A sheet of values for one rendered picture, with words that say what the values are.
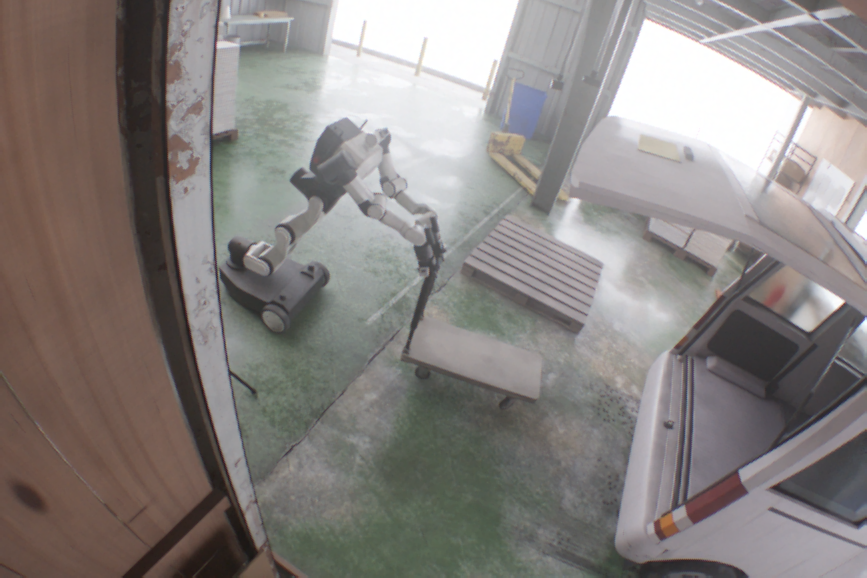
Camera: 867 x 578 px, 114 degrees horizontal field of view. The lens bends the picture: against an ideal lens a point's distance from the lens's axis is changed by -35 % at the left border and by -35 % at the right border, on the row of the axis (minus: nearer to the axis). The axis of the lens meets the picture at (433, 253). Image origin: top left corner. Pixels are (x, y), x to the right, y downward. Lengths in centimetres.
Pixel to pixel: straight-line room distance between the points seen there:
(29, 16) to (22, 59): 3
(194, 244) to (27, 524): 45
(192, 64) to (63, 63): 11
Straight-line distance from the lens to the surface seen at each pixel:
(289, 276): 299
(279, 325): 278
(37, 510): 66
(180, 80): 36
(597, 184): 119
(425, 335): 271
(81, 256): 45
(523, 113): 746
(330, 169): 199
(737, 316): 289
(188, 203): 41
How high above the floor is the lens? 212
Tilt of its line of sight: 34 degrees down
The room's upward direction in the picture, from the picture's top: 17 degrees clockwise
